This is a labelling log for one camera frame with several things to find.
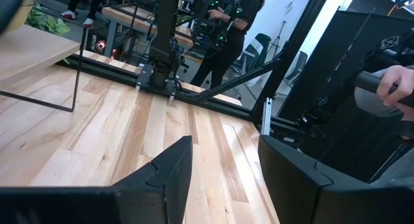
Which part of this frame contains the wooden workbench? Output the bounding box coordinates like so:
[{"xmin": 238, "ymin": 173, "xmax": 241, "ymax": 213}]
[{"xmin": 102, "ymin": 5, "xmax": 195, "ymax": 50}]

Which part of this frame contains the blue plastic mini bowl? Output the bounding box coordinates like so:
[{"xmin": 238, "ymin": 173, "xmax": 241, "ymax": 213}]
[{"xmin": 0, "ymin": 0, "xmax": 27, "ymax": 34}]

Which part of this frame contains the green potted plant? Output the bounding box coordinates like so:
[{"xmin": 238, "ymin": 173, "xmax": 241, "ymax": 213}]
[{"xmin": 25, "ymin": 3, "xmax": 72, "ymax": 65}]

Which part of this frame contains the wooden shelf with black legs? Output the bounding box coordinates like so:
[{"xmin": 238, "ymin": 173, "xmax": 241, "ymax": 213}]
[{"xmin": 0, "ymin": 23, "xmax": 90, "ymax": 113}]

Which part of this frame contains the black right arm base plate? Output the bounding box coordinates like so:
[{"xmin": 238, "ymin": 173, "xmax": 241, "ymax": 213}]
[{"xmin": 135, "ymin": 63, "xmax": 184, "ymax": 100}]

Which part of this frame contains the black office chair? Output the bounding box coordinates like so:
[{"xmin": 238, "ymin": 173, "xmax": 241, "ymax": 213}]
[{"xmin": 239, "ymin": 32, "xmax": 272, "ymax": 89}]

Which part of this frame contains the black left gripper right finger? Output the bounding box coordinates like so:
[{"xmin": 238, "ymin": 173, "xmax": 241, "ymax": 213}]
[{"xmin": 257, "ymin": 135, "xmax": 414, "ymax": 224}]

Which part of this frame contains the person's hand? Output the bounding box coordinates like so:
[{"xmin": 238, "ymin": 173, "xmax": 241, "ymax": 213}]
[{"xmin": 376, "ymin": 65, "xmax": 414, "ymax": 108}]

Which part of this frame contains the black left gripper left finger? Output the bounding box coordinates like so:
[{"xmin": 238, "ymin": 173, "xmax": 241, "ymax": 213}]
[{"xmin": 0, "ymin": 135, "xmax": 194, "ymax": 224}]

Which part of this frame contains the black leader arm handle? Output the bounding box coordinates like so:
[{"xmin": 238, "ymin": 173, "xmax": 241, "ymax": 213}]
[{"xmin": 354, "ymin": 71, "xmax": 414, "ymax": 108}]

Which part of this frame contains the person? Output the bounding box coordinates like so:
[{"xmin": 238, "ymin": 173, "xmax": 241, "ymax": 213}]
[
  {"xmin": 60, "ymin": 0, "xmax": 107, "ymax": 29},
  {"xmin": 353, "ymin": 83, "xmax": 414, "ymax": 189},
  {"xmin": 190, "ymin": 0, "xmax": 267, "ymax": 91}
]

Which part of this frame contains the silver aluminium extrusion post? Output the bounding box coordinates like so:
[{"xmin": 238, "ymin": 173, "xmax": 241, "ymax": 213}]
[{"xmin": 261, "ymin": 96, "xmax": 274, "ymax": 137}]

